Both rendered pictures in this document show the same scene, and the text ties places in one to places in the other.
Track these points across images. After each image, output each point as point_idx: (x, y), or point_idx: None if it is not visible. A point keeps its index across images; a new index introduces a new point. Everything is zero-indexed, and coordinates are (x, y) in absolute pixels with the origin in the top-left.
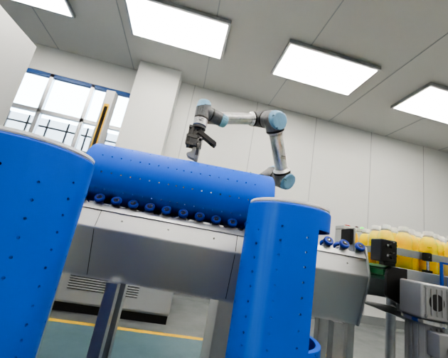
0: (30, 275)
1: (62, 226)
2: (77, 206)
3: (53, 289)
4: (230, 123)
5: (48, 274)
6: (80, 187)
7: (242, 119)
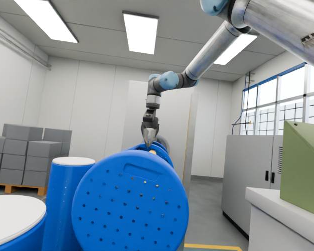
0: (47, 211)
1: (54, 194)
2: (60, 186)
3: (57, 220)
4: (204, 65)
5: (52, 213)
6: (59, 178)
7: (212, 45)
